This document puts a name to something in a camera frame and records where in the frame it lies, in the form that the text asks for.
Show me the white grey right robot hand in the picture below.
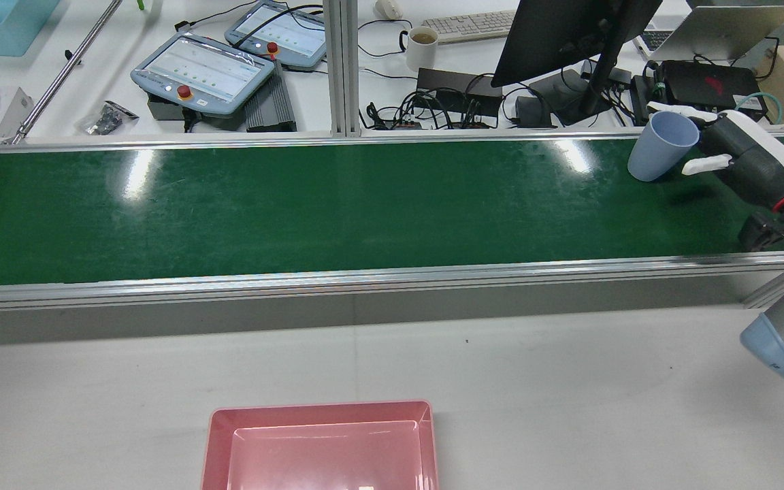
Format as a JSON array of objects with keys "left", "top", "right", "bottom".
[{"left": 646, "top": 101, "right": 784, "bottom": 212}]

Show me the light blue plastic cup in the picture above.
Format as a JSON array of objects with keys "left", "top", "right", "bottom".
[{"left": 627, "top": 111, "right": 700, "bottom": 183}]

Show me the black box with red logo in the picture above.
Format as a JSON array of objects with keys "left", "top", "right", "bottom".
[{"left": 661, "top": 60, "right": 768, "bottom": 111}]

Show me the black ridged metal box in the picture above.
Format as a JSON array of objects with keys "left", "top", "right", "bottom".
[{"left": 245, "top": 60, "right": 297, "bottom": 133}]

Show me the pink plastic box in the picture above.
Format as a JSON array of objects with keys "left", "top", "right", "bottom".
[{"left": 200, "top": 400, "right": 440, "bottom": 490}]

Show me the silver laptop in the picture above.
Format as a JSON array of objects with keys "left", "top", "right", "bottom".
[{"left": 634, "top": 5, "right": 784, "bottom": 63}]

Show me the black computer monitor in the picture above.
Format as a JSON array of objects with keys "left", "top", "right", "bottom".
[{"left": 491, "top": 0, "right": 664, "bottom": 127}]

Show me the beige computer keyboard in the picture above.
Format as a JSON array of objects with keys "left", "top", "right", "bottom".
[{"left": 422, "top": 10, "right": 517, "bottom": 45}]

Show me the white mug with tea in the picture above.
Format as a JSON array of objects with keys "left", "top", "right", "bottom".
[{"left": 402, "top": 26, "right": 440, "bottom": 74}]

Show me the green conveyor belt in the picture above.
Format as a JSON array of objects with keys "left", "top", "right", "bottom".
[{"left": 0, "top": 126, "right": 784, "bottom": 315}]

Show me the small grey teach pendant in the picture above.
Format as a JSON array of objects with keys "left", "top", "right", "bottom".
[{"left": 225, "top": 0, "right": 328, "bottom": 71}]

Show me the large grey teach pendant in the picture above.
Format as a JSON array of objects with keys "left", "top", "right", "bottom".
[{"left": 131, "top": 32, "right": 276, "bottom": 117}]

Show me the plastic bag of screws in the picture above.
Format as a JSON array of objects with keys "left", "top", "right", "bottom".
[{"left": 75, "top": 100, "right": 140, "bottom": 136}]

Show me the long metal rod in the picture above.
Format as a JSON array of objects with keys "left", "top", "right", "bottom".
[{"left": 10, "top": 0, "right": 125, "bottom": 146}]

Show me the light blue plastic bin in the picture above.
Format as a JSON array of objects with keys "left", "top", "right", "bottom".
[{"left": 0, "top": 0, "right": 60, "bottom": 57}]

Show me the teal cable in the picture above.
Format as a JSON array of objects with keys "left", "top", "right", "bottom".
[{"left": 728, "top": 92, "right": 784, "bottom": 127}]

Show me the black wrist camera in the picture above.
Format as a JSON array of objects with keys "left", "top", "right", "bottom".
[{"left": 737, "top": 210, "right": 784, "bottom": 253}]

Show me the aluminium frame post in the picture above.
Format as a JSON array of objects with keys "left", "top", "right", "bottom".
[{"left": 323, "top": 0, "right": 361, "bottom": 137}]

